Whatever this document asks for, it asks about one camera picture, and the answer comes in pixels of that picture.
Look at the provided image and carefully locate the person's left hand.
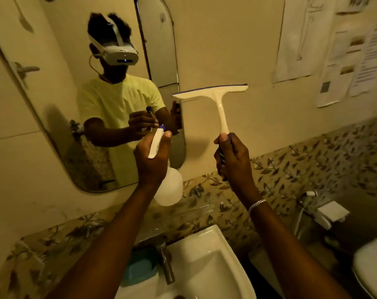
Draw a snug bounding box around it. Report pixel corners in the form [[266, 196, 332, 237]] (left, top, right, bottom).
[[133, 131, 173, 188]]

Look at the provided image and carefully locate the person's right hand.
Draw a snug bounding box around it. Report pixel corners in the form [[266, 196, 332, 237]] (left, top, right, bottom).
[[213, 132, 261, 206]]

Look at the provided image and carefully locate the white window squeegee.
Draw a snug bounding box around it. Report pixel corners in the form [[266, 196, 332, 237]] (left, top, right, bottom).
[[172, 84, 249, 181]]

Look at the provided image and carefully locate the white spray bottle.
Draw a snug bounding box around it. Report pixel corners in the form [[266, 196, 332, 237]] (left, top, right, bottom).
[[148, 124, 184, 207]]

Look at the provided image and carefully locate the person's left forearm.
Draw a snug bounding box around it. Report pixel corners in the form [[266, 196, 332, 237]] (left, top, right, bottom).
[[45, 183, 160, 299]]

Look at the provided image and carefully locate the person's right forearm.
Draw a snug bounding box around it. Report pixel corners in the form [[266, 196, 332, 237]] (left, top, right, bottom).
[[248, 200, 351, 299]]

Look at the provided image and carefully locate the white bidet sprayer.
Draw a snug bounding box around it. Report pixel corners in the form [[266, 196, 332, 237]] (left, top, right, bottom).
[[294, 190, 318, 238]]

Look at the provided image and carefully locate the white ceramic sink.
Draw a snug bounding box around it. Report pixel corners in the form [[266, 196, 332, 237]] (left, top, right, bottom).
[[114, 225, 257, 299]]

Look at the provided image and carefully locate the metal sink faucet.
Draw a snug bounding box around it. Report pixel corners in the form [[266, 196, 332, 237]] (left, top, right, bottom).
[[154, 241, 176, 285]]

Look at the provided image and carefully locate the white toilet paper holder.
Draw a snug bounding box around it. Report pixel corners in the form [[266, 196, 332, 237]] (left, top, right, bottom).
[[314, 200, 350, 230]]

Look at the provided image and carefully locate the blue soap dish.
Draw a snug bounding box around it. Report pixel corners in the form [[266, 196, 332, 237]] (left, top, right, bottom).
[[121, 247, 160, 287]]

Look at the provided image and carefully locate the silver chain bracelet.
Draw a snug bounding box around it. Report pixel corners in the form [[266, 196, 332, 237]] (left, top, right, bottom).
[[248, 199, 267, 214]]

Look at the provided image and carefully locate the rounded wall mirror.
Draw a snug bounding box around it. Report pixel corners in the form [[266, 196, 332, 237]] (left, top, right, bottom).
[[0, 0, 187, 194]]

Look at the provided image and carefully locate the large drawing wall paper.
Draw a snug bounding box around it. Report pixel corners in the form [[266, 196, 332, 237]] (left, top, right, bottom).
[[271, 0, 339, 84]]

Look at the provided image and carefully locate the printed wall paper with pictures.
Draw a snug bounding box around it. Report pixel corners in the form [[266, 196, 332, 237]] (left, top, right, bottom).
[[316, 29, 368, 108]]

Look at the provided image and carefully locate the text wall paper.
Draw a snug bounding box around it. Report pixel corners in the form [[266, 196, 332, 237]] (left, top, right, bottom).
[[348, 21, 377, 97]]

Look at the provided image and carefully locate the small wall paper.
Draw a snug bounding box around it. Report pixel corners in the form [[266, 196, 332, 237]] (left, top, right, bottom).
[[336, 0, 373, 14]]

